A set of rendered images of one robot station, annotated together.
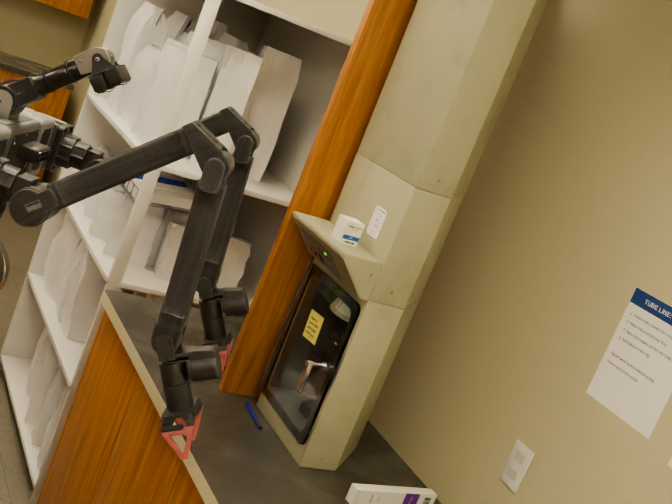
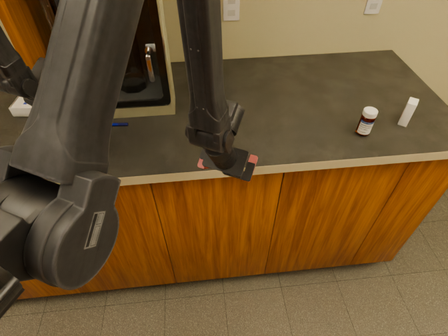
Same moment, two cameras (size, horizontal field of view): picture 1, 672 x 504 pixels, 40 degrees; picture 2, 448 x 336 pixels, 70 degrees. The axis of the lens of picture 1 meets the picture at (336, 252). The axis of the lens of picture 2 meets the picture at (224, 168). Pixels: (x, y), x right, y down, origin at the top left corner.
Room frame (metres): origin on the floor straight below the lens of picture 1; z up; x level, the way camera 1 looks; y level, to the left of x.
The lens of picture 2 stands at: (1.62, 0.68, 1.67)
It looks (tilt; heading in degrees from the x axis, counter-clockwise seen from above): 46 degrees down; 296
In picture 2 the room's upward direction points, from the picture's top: straight up
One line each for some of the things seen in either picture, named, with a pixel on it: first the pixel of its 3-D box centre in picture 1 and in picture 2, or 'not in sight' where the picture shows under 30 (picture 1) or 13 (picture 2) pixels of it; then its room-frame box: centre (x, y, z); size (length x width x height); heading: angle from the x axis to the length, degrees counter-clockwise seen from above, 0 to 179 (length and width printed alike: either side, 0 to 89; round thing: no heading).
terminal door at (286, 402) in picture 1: (307, 351); (115, 54); (2.33, -0.03, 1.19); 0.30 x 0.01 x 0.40; 31
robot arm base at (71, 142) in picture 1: (71, 152); not in sight; (2.32, 0.72, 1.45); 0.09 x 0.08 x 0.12; 3
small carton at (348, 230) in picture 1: (348, 230); not in sight; (2.27, -0.01, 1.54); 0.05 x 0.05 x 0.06; 32
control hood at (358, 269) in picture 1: (329, 253); not in sight; (2.31, 0.01, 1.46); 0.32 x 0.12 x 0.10; 31
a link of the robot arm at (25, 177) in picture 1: (31, 201); (27, 235); (1.84, 0.62, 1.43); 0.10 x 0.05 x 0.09; 93
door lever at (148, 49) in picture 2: (310, 376); (150, 65); (2.23, -0.06, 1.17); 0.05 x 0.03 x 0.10; 121
